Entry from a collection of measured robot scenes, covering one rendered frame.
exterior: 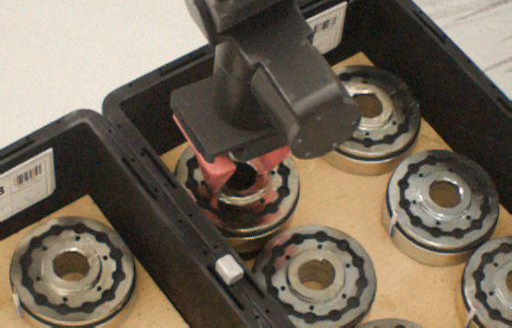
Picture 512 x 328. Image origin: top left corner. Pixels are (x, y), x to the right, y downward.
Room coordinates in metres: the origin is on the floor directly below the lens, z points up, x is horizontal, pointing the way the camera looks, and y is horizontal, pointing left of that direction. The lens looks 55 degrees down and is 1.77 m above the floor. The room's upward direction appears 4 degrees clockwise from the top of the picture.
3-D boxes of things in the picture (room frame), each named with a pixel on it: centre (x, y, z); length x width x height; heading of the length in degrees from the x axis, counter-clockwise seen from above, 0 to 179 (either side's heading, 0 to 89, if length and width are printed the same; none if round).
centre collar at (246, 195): (0.63, -0.03, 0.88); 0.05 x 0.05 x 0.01
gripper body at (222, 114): (0.63, -0.04, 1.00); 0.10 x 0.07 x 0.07; 121
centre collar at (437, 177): (0.63, -0.21, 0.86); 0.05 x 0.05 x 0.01
